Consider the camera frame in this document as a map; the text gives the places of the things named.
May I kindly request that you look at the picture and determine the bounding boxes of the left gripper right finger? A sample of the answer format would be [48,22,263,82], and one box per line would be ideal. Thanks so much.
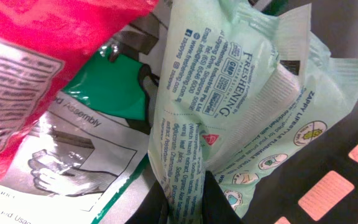
[202,171,244,224]

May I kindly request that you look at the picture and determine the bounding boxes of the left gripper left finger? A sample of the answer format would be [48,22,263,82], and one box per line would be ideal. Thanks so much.
[125,181,169,224]

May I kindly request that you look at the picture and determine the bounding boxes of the mint green wet wipes pack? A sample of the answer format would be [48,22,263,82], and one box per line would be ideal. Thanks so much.
[149,0,358,223]

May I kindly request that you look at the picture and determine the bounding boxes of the green white 3M package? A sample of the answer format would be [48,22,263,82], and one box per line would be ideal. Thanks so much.
[0,0,288,224]

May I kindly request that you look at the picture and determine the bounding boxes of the grey plastic mesh basket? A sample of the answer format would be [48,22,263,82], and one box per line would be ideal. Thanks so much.
[243,0,358,223]

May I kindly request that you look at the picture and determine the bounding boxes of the red Nescafe coffee pack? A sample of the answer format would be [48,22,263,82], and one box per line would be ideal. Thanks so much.
[0,0,160,194]

